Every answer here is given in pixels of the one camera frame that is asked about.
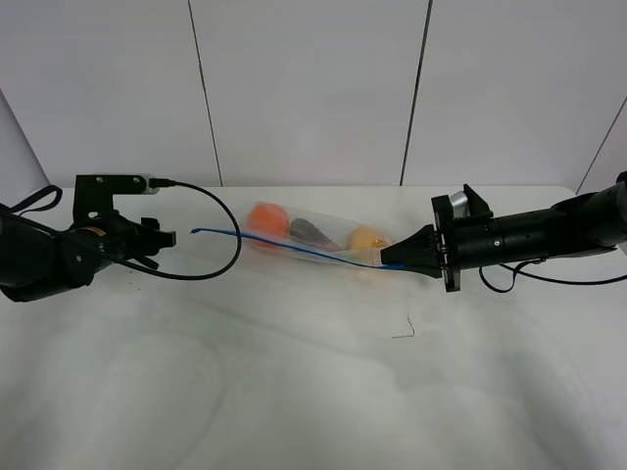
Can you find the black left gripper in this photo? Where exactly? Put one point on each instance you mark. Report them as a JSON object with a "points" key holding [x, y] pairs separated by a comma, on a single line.
{"points": [[128, 243]]}

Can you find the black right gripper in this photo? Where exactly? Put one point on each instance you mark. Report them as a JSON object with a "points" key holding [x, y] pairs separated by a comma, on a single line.
{"points": [[464, 243]]}

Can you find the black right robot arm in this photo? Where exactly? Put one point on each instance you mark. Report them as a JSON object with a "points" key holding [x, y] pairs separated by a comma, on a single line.
{"points": [[587, 225]]}

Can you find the clear zip bag blue seal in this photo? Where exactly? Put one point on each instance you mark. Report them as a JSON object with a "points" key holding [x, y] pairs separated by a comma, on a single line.
{"points": [[336, 228]]}

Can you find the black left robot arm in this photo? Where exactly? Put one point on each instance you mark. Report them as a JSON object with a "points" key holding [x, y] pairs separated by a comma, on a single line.
{"points": [[36, 264]]}

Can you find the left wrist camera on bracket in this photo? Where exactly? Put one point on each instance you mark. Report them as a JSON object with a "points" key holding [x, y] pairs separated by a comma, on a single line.
{"points": [[93, 197]]}

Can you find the yellow lemon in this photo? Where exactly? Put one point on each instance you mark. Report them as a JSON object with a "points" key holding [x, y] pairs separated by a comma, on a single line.
{"points": [[366, 238]]}

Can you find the orange fruit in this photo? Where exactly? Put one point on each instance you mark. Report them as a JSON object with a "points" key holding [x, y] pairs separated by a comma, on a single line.
{"points": [[268, 220]]}

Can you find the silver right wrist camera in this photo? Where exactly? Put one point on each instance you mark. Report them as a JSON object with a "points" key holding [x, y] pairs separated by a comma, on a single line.
{"points": [[468, 203]]}

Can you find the purple eggplant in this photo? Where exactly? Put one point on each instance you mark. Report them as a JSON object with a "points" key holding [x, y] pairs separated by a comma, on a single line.
{"points": [[305, 233]]}

